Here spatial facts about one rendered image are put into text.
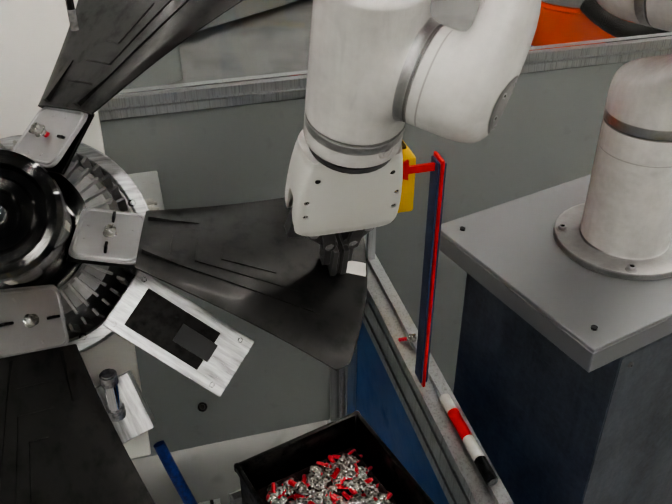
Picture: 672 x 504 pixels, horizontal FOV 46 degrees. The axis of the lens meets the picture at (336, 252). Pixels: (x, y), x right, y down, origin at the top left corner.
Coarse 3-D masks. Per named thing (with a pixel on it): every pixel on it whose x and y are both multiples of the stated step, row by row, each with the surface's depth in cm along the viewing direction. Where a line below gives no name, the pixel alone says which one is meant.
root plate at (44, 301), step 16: (16, 288) 76; (32, 288) 77; (48, 288) 79; (0, 304) 74; (16, 304) 75; (32, 304) 77; (48, 304) 78; (0, 320) 73; (16, 320) 75; (48, 320) 78; (64, 320) 80; (0, 336) 73; (16, 336) 74; (32, 336) 76; (48, 336) 78; (64, 336) 79; (0, 352) 72; (16, 352) 74
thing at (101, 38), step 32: (96, 0) 84; (128, 0) 81; (160, 0) 80; (192, 0) 79; (224, 0) 78; (96, 32) 82; (128, 32) 79; (160, 32) 78; (192, 32) 77; (64, 64) 82; (96, 64) 79; (128, 64) 77; (64, 96) 79; (96, 96) 76
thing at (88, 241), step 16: (96, 208) 81; (80, 224) 78; (96, 224) 79; (128, 224) 80; (80, 240) 76; (96, 240) 77; (112, 240) 78; (128, 240) 78; (80, 256) 74; (96, 256) 75; (112, 256) 75; (128, 256) 76
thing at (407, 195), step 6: (402, 150) 113; (408, 150) 113; (408, 156) 111; (414, 156) 111; (414, 162) 111; (414, 174) 113; (408, 180) 113; (414, 180) 113; (402, 186) 113; (408, 186) 113; (402, 192) 114; (408, 192) 114; (402, 198) 114; (408, 198) 114; (402, 204) 115; (408, 204) 115; (402, 210) 115; (408, 210) 116
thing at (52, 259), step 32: (0, 160) 71; (32, 160) 71; (0, 192) 71; (32, 192) 72; (64, 192) 82; (32, 224) 71; (64, 224) 72; (0, 256) 71; (32, 256) 70; (64, 256) 78; (0, 288) 80
